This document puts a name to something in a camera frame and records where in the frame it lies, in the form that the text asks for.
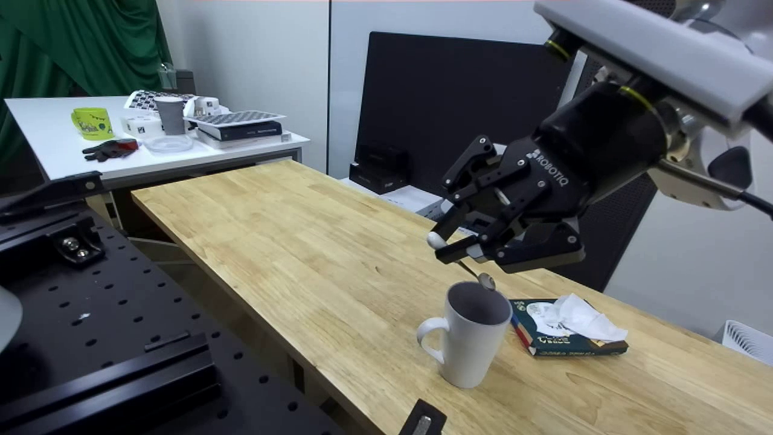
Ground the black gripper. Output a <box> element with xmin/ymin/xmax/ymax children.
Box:
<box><xmin>432</xmin><ymin>81</ymin><xmax>670</xmax><ymax>272</ymax></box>

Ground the metal spoon with white handle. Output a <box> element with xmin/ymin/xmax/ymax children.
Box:
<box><xmin>425</xmin><ymin>228</ymin><xmax>501</xmax><ymax>292</ymax></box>

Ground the crumpled white tissue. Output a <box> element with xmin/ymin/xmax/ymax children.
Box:
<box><xmin>527</xmin><ymin>292</ymin><xmax>630</xmax><ymax>344</ymax></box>

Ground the black monitor stand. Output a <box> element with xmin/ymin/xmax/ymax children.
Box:
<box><xmin>348</xmin><ymin>157</ymin><xmax>421</xmax><ymax>195</ymax></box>

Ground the white ceramic mug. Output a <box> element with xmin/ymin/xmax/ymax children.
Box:
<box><xmin>414</xmin><ymin>279</ymin><xmax>515</xmax><ymax>392</ymax></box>

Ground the black monitor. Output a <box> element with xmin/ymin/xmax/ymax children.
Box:
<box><xmin>353</xmin><ymin>28</ymin><xmax>571</xmax><ymax>243</ymax></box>

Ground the dark teal book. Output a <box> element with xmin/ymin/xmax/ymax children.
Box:
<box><xmin>507</xmin><ymin>296</ymin><xmax>630</xmax><ymax>359</ymax></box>

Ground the white dotted packet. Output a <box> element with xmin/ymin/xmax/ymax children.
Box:
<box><xmin>121</xmin><ymin>86</ymin><xmax>164</xmax><ymax>112</ymax></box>

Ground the black optical breadboard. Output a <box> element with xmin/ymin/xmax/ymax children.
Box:
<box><xmin>0</xmin><ymin>208</ymin><xmax>348</xmax><ymax>435</ymax></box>

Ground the red and black tool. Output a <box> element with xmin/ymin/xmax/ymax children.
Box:
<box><xmin>79</xmin><ymin>134</ymin><xmax>143</xmax><ymax>163</ymax></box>

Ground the yellow-green packet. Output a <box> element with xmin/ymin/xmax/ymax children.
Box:
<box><xmin>69</xmin><ymin>103</ymin><xmax>115</xmax><ymax>144</ymax></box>

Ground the white side table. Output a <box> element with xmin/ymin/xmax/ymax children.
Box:
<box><xmin>3</xmin><ymin>94</ymin><xmax>312</xmax><ymax>192</ymax></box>

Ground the green curtain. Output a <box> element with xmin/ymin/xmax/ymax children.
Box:
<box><xmin>0</xmin><ymin>0</ymin><xmax>175</xmax><ymax>195</ymax></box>

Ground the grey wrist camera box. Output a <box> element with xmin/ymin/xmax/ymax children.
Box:
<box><xmin>531</xmin><ymin>0</ymin><xmax>773</xmax><ymax>131</ymax></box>

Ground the black metal mount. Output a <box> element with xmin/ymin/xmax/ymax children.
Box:
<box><xmin>54</xmin><ymin>226</ymin><xmax>107</xmax><ymax>267</ymax></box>

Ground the black aluminium rail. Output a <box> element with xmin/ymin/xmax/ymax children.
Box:
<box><xmin>0</xmin><ymin>340</ymin><xmax>224</xmax><ymax>435</ymax></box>

